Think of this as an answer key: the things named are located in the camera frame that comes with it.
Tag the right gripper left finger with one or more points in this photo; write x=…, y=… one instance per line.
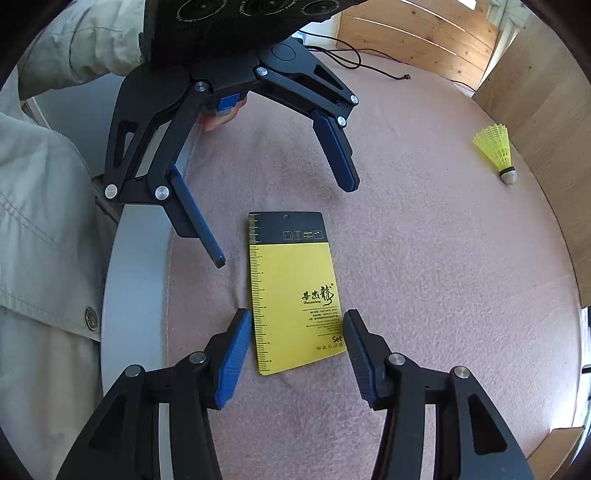
x=120, y=440

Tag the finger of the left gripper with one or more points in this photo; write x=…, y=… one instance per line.
x=185, y=217
x=337, y=151

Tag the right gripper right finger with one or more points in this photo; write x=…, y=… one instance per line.
x=473, y=441

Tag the cardboard box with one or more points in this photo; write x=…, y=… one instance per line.
x=554, y=455

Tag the yellow black card pack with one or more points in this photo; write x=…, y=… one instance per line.
x=295, y=299

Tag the yellow shuttlecock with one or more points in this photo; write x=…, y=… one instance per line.
x=494, y=143

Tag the person's left hand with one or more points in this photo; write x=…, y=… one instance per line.
x=210, y=122

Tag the beige jacket sleeve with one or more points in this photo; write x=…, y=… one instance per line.
x=55, y=238

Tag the pine slat headboard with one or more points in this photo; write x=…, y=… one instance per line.
x=453, y=39

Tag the large oak wood board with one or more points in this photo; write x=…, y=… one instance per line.
x=538, y=90

